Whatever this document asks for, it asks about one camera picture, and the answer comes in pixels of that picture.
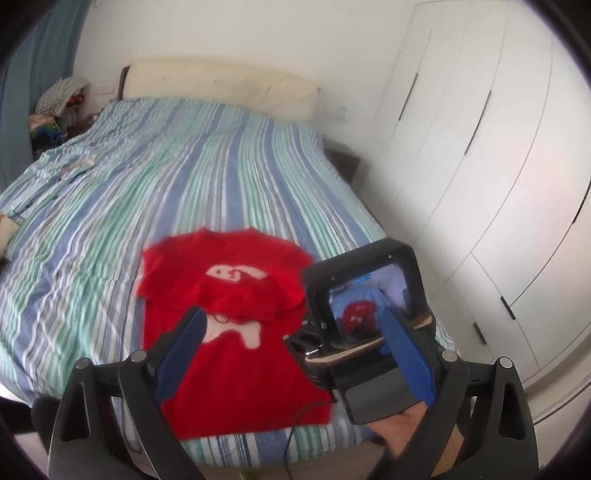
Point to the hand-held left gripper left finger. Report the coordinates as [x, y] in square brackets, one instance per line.
[182, 350]

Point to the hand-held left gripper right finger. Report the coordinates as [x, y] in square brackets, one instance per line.
[406, 355]

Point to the red knitted sweater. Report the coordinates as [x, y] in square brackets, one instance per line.
[240, 369]

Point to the pile of clothes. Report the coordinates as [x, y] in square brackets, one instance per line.
[57, 104]

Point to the person's right hand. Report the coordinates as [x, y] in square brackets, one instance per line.
[401, 434]

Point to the white wardrobe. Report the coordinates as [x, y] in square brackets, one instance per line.
[485, 161]

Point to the striped blue green bedspread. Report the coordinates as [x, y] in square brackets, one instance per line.
[198, 175]

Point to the beige pillow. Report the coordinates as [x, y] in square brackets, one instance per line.
[7, 235]

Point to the blue curtain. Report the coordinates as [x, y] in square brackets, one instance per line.
[32, 69]

